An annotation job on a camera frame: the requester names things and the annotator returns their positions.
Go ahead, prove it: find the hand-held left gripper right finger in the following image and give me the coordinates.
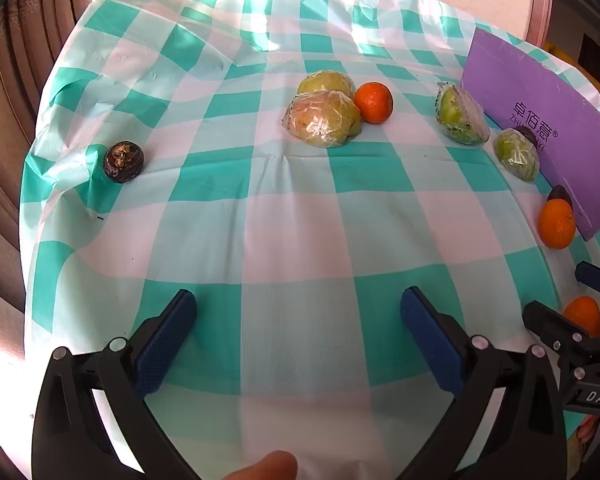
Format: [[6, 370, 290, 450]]
[[397, 286, 567, 480]]

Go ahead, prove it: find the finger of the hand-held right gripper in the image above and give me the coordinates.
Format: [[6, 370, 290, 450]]
[[575, 261, 600, 307], [522, 300, 590, 378]]

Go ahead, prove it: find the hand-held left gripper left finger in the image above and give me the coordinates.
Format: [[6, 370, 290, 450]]
[[31, 289, 202, 480]]

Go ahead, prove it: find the orange tangerine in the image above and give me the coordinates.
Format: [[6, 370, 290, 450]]
[[354, 82, 395, 125], [562, 296, 600, 338], [538, 199, 577, 250]]

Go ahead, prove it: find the person's left hand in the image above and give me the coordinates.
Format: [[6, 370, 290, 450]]
[[215, 450, 299, 480]]

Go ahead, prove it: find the plastic-wrapped green fruit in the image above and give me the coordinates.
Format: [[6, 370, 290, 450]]
[[434, 81, 491, 146], [493, 128, 541, 184]]

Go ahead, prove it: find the green white checkered tablecloth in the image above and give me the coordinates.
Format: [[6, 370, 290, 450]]
[[19, 0, 600, 480]]

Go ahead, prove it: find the purple cardboard box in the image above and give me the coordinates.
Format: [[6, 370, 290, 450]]
[[461, 27, 600, 242]]

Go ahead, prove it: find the plastic-wrapped yellow pear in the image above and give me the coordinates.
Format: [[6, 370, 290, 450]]
[[281, 90, 363, 149]]

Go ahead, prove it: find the yellow-green pear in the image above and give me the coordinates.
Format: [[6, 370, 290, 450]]
[[296, 70, 357, 99]]

